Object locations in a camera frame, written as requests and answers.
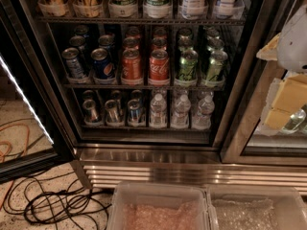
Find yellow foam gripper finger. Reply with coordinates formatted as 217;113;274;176
264;74;307;130
256;34;280;61

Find tall orange gold can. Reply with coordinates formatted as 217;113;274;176
73;0;102;18

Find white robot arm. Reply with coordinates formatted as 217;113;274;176
256;4;307;136

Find green can front right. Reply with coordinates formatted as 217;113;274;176
202;50;228;87

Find green can front left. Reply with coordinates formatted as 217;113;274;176
175;50;198;87

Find red coca-cola can front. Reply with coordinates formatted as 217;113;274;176
149;49;170;86

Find green white tall can right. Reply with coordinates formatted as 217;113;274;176
144;0;171;19

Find green white tall can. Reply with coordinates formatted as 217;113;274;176
144;0;171;19
108;0;137;17

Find orange soda can front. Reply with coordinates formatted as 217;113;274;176
121;49;144;85

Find small blue can right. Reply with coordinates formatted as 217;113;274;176
128;99;145;127

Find green white tall can left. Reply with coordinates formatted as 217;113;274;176
108;0;137;17

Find blue can second row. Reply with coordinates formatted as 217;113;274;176
98;34;115;53

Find blue pepsi can front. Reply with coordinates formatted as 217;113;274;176
91;48;115;84

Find small silver can middle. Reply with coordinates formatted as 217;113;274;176
105;100;123;127

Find small silver can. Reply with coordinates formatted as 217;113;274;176
83;100;103;125
105;100;123;127

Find small silver can left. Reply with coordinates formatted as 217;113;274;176
83;100;103;125

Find silver blue can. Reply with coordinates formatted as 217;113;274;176
69;35;86;52
61;47;89;83

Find silver blue can front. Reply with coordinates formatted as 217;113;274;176
61;47;89;83

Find steel fridge base grille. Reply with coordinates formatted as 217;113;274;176
71;148;307;196

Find open fridge glass door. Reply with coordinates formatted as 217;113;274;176
0;3;76;184

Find green bottle right compartment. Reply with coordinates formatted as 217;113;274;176
281;109;306;134

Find white carton drink right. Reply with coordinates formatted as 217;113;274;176
212;0;244;19

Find white carton drink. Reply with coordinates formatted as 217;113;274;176
179;0;205;19
212;0;244;19

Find white carton drink left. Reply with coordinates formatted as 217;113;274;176
179;0;205;19

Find water bottle right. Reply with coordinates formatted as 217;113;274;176
192;95;215;130

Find water bottle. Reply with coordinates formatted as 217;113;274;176
171;94;191;128
150;93;167;128
192;95;215;130

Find water bottle middle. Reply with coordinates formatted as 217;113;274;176
171;94;191;128

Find water bottle left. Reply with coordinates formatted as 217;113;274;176
150;93;167;128

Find clear bin pink contents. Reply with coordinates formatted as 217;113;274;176
106;182;210;230

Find middle wire shelf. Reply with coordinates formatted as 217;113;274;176
63;83;224;91

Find wire shelf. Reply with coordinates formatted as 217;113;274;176
35;15;245;26
63;83;224;91

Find top wire shelf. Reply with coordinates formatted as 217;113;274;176
35;15;245;26

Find orange cable on floor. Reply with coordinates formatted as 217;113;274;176
0;121;31;209

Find black cable on floor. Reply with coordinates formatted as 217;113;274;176
2;166;113;230

